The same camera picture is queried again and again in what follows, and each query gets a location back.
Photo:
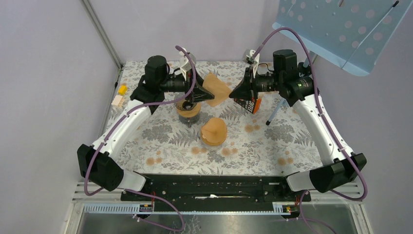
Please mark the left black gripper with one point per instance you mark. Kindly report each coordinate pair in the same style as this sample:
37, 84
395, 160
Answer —
199, 93

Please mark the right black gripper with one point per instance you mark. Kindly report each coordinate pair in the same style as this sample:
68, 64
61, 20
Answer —
247, 87

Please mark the orange coffee filter box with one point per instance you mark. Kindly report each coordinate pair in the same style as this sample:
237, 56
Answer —
250, 106

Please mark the grey glass pitcher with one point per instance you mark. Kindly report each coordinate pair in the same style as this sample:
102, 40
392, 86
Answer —
189, 121

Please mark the brown paper coffee filter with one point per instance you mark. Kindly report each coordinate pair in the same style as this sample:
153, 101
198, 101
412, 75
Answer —
214, 129

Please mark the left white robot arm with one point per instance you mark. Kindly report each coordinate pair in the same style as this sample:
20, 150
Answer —
97, 161

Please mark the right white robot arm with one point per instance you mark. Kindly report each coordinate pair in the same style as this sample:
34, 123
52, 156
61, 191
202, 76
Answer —
340, 164

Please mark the floral tablecloth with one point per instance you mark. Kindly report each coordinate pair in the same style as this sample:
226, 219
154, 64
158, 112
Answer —
163, 144

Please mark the yellow block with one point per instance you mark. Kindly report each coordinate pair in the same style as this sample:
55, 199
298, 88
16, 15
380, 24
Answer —
122, 90

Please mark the beige wooden block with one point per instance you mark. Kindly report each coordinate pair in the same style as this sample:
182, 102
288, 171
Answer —
118, 101

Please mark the blue perforated stand tray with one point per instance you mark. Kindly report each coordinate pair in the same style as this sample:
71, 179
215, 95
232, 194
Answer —
350, 34

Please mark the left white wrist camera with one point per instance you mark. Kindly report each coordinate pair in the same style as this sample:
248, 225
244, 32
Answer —
185, 66

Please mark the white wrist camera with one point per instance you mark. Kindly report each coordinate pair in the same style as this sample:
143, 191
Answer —
251, 57
185, 66

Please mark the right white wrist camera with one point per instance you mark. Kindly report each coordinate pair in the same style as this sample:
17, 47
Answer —
251, 57

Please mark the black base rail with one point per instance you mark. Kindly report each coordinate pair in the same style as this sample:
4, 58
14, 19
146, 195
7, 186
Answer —
220, 193

